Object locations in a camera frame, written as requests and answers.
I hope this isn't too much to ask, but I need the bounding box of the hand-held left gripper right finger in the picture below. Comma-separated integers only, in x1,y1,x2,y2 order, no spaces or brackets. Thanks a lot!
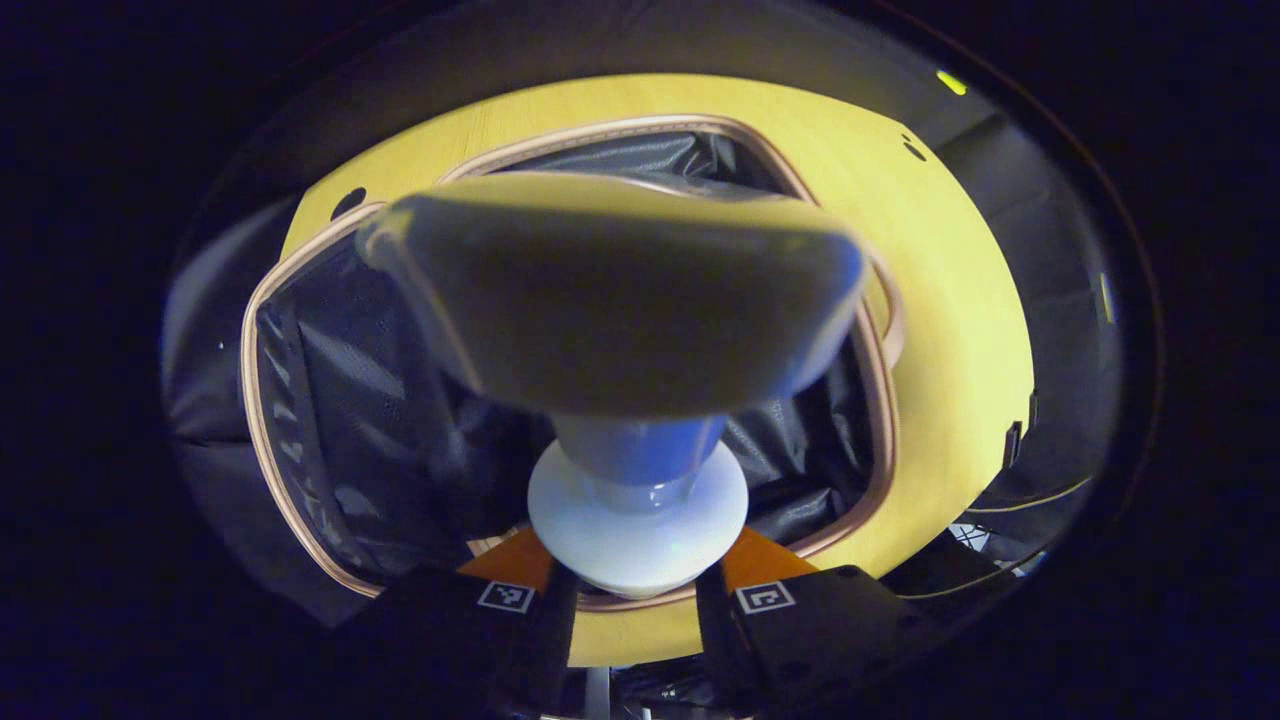
693,525,943,720

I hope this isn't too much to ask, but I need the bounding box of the thin cable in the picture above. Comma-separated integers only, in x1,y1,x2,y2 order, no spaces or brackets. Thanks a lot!
900,473,1093,601

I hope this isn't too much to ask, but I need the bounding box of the pink suitcase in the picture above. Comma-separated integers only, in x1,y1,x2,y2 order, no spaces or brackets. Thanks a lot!
240,113,908,614

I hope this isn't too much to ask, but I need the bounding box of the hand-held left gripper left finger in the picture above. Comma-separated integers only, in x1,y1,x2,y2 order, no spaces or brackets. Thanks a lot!
330,525,583,720

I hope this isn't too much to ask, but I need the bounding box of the white pump bottle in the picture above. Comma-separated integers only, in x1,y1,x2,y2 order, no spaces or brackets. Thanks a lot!
357,172,869,600

